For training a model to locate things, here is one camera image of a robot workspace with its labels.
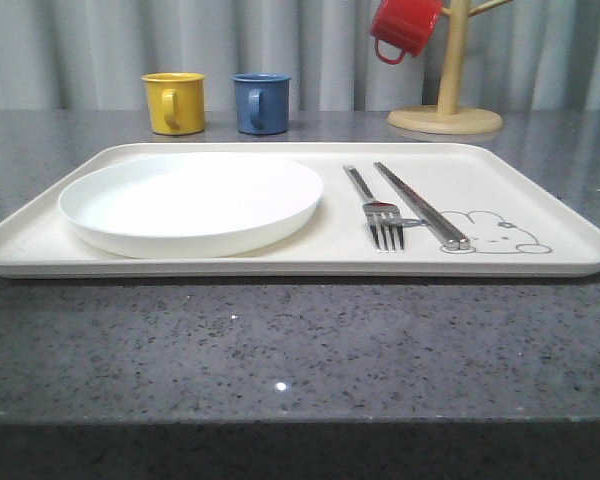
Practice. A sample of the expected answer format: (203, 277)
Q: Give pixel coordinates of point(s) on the yellow mug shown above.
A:
(176, 102)

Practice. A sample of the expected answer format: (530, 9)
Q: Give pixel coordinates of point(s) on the beige rabbit serving tray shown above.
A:
(465, 212)

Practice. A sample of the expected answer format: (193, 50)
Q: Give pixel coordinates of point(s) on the silver metal fork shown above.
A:
(383, 219)

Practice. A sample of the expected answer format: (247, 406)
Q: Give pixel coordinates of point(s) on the wooden mug tree stand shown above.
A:
(448, 117)

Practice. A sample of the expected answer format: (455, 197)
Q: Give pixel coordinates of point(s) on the grey curtain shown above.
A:
(91, 55)

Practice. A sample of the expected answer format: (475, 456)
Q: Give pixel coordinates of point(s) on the white round plate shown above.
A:
(199, 205)

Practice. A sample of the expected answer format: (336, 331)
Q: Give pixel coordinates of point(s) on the blue mug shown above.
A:
(262, 103)

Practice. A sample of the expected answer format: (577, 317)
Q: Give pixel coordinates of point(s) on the red mug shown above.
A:
(404, 24)

